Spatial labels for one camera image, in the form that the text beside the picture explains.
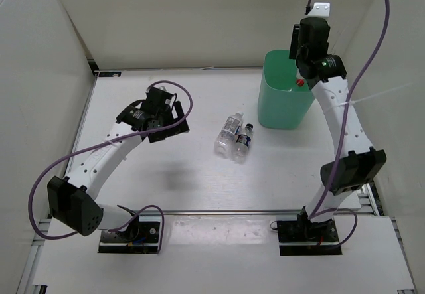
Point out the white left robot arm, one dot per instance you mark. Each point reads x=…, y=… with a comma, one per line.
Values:
x=72, y=199

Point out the white cable tie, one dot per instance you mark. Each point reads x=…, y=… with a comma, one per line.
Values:
x=352, y=102

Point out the clear bottle red label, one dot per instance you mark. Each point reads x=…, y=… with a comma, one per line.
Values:
x=300, y=82

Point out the aluminium frame rail right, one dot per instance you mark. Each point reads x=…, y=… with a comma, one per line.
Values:
x=369, y=200

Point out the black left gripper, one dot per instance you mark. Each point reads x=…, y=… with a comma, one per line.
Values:
x=180, y=128

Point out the clear Pepsi bottle black label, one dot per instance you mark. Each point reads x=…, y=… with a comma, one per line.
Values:
x=242, y=144

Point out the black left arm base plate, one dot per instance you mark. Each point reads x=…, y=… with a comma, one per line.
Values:
x=140, y=237

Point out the green plastic bin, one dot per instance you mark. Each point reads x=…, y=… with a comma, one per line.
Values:
x=282, y=104

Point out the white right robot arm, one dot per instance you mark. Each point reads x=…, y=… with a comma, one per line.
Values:
x=356, y=161

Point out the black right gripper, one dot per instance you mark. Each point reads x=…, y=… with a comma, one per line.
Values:
x=294, y=42

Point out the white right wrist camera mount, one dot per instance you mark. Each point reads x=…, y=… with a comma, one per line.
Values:
x=318, y=9

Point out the clear bottle white orange label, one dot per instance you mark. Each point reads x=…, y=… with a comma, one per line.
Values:
x=225, y=140

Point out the metal table edge rail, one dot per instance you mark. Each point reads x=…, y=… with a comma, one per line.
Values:
x=231, y=212

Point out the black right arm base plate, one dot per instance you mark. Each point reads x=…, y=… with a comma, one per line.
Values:
x=302, y=238

